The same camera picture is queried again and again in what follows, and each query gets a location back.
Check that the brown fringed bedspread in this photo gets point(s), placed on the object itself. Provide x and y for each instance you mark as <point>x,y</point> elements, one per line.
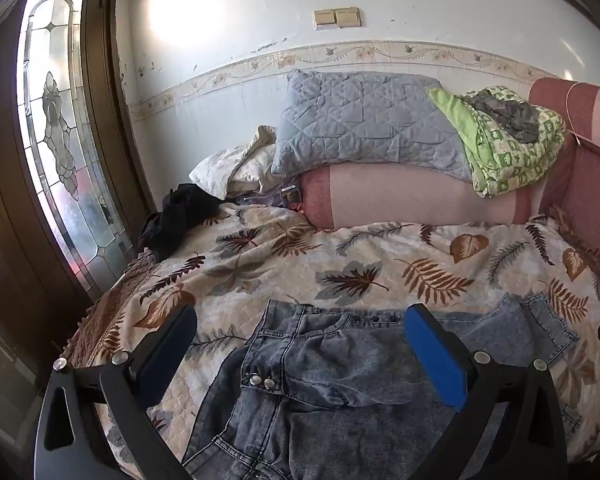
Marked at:
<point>110,305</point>

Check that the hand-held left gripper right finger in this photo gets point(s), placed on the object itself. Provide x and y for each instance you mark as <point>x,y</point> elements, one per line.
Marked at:
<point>437,360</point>

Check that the leaf print blanket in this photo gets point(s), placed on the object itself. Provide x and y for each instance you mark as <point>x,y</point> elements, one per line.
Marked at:
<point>280,270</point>

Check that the white crumpled cloth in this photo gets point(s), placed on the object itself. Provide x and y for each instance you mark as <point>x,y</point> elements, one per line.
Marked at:
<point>230,165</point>

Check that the grey quilted pillow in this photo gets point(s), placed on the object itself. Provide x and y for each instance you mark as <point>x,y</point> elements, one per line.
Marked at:
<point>360,120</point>

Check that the blue denim pants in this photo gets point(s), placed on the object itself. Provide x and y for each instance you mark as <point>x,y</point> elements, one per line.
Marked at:
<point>330,370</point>

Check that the beige light switch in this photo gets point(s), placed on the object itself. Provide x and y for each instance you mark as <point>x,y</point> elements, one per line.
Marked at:
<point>325,18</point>
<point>348,16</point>

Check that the brown wooden door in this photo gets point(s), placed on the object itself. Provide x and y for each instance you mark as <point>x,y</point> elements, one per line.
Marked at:
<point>0,160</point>

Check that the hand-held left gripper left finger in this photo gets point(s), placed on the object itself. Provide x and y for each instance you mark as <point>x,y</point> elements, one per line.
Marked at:
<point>166,355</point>

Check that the green patterned blanket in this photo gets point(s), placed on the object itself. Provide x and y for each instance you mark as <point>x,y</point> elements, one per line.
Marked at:
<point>510,155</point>

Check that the stained glass door panel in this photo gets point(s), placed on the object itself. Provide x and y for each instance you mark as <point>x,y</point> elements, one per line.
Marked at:
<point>65,135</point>

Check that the black cloth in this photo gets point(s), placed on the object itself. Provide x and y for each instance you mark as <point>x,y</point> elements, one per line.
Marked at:
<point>185,215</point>

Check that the grey cloth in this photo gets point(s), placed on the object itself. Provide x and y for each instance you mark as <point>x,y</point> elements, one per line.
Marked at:
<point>510,110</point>

